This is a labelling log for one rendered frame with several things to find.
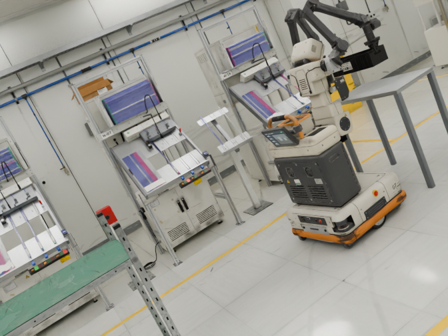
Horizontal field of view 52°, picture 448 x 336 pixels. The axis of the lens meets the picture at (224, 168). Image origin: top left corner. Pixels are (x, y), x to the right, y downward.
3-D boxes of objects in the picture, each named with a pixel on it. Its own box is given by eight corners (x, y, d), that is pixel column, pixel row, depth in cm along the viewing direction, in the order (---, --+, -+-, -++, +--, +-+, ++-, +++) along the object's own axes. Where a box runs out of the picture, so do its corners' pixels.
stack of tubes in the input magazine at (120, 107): (161, 103, 462) (149, 78, 456) (116, 125, 444) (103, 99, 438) (157, 104, 473) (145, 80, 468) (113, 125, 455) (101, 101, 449)
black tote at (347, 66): (319, 81, 373) (315, 69, 371) (333, 74, 381) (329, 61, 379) (373, 67, 323) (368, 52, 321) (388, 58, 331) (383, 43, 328)
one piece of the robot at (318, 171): (347, 225, 309) (299, 113, 292) (296, 219, 357) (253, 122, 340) (377, 200, 324) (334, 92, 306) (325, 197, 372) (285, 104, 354)
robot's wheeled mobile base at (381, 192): (351, 249, 305) (337, 217, 300) (293, 238, 361) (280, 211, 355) (411, 198, 334) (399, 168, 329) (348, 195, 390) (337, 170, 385)
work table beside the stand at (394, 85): (433, 188, 342) (396, 90, 325) (363, 187, 403) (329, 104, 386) (465, 160, 361) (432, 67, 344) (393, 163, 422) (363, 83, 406)
